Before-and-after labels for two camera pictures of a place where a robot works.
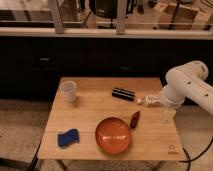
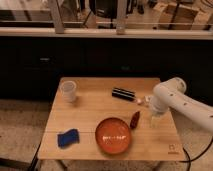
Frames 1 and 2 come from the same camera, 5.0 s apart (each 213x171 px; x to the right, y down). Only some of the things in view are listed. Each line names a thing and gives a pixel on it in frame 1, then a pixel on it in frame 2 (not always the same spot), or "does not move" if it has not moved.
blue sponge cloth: (70, 137) does not move
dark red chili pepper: (134, 120) does not move
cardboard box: (174, 16) does not move
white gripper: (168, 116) to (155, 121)
